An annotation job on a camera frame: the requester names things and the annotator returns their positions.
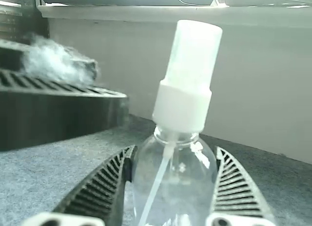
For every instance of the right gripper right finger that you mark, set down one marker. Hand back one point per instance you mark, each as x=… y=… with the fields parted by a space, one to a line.
x=234 y=187

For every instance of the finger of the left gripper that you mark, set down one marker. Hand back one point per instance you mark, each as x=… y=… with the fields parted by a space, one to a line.
x=12 y=55
x=61 y=113

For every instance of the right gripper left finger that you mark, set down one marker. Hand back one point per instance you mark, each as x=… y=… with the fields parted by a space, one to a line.
x=97 y=187

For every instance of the clear plastic bottle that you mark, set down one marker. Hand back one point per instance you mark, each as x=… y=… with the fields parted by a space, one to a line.
x=187 y=182

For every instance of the white spray top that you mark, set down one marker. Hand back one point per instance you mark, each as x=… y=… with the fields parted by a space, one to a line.
x=187 y=89

